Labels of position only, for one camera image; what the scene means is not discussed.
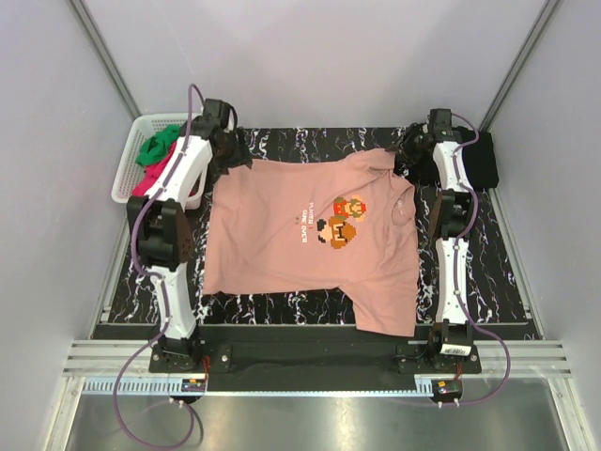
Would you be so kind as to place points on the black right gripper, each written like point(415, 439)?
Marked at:
point(406, 156)

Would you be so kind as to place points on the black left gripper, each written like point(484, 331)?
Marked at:
point(239, 156)

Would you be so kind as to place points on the pink printed t-shirt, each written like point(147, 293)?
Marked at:
point(350, 224)

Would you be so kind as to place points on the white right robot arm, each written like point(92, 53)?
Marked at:
point(450, 340)

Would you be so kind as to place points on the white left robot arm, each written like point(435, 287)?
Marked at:
point(161, 237)

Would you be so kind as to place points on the green crumpled t-shirt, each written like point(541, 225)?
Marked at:
point(156, 148)

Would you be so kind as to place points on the red crumpled t-shirt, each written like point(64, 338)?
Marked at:
point(152, 174)

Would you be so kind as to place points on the black folded t-shirt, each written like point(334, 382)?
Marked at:
point(479, 161)

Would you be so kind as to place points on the white plastic basket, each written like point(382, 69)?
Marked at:
point(129, 173)

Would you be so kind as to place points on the left small electronics module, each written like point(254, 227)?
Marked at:
point(193, 385)

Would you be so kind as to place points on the small electronics module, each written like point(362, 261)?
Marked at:
point(193, 385)
point(447, 391)

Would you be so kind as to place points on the right small electronics module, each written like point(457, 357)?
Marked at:
point(447, 391)

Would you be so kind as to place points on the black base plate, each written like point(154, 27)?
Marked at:
point(312, 366)

